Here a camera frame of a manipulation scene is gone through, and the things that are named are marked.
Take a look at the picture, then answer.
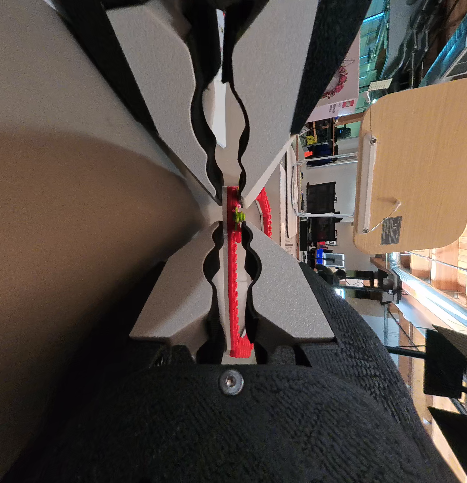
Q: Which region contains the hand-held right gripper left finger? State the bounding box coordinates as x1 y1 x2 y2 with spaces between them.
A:
129 221 224 345

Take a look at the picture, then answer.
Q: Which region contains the black monitor on arm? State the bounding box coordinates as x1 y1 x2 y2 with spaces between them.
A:
423 328 467 399

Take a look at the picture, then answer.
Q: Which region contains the silver ventilation duct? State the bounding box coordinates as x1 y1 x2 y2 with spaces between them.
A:
388 260 467 334

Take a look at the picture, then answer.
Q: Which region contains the black storage crate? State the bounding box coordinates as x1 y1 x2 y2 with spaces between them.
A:
307 217 338 242
306 182 338 214

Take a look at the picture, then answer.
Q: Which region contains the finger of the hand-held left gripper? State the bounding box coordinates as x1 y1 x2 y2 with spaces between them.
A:
221 0 319 207
107 0 224 207

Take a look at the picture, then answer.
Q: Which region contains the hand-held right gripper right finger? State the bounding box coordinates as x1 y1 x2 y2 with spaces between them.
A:
240 222 335 347

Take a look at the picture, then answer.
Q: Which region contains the red curved lego piece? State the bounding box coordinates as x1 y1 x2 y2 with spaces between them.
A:
226 186 255 358
255 189 272 238

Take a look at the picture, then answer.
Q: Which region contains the white poster with red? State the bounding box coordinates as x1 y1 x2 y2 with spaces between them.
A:
307 30 360 122

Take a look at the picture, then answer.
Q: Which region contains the light wooden tabletop with label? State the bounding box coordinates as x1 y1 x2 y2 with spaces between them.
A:
353 76 467 255

